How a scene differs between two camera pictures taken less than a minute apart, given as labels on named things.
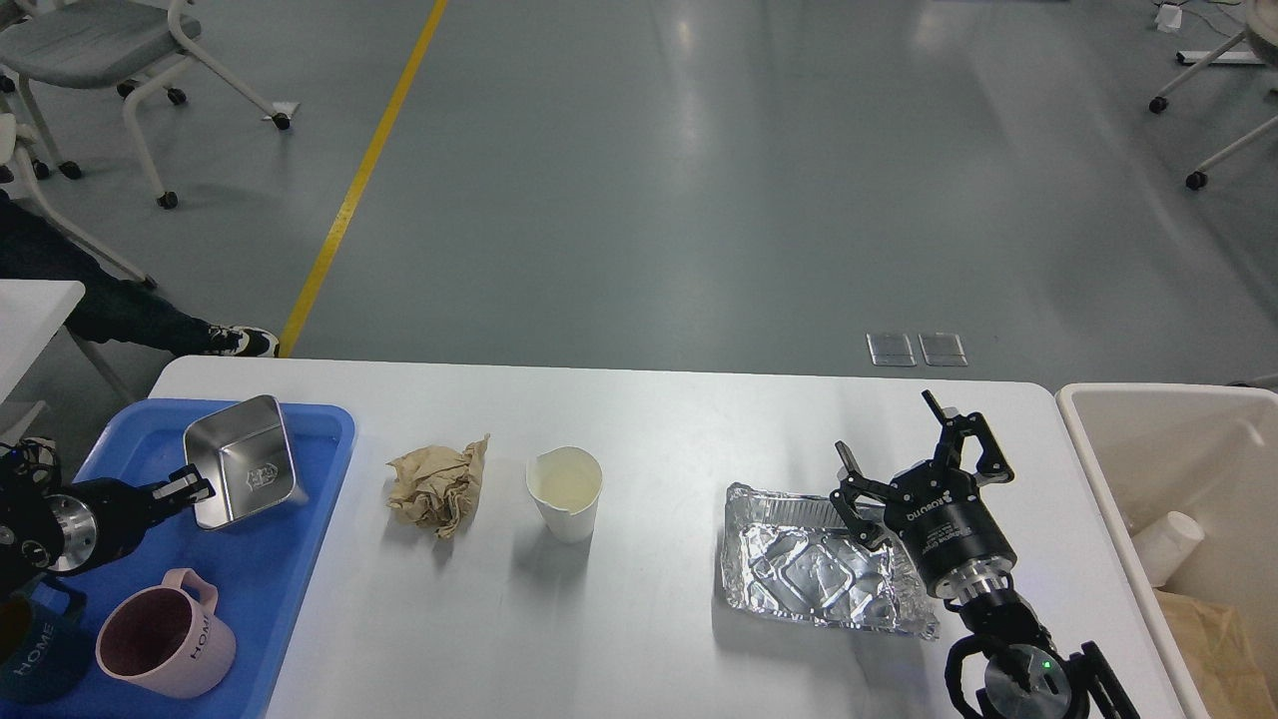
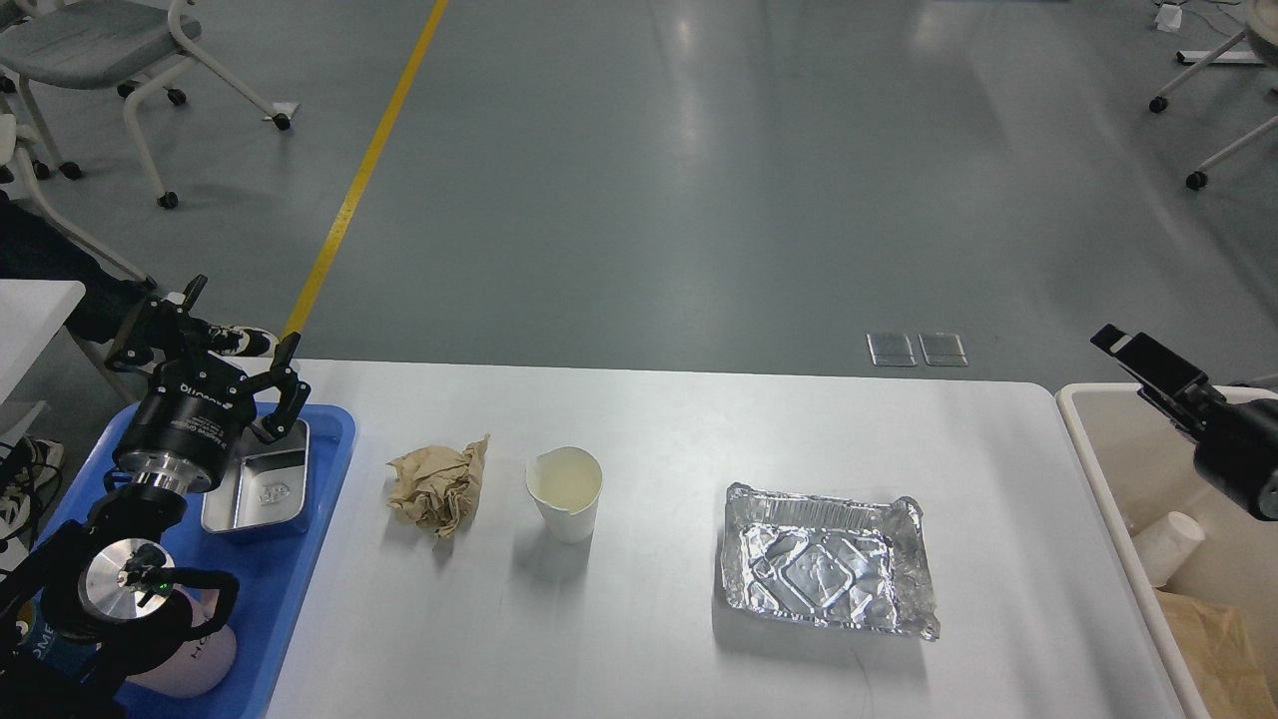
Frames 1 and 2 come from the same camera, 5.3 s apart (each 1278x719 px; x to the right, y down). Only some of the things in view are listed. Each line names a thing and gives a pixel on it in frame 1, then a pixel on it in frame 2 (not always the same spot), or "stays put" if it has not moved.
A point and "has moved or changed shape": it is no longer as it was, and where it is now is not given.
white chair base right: x=1261 y=30 stays put
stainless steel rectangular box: x=244 y=456 has moved or changed shape
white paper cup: x=566 y=482 stays put
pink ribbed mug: x=160 y=637 stays put
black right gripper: x=939 y=510 → x=1239 y=453
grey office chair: x=93 y=44 stays put
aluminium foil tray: x=793 y=559 stays put
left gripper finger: x=187 y=483 → x=293 y=390
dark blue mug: x=44 y=653 stays put
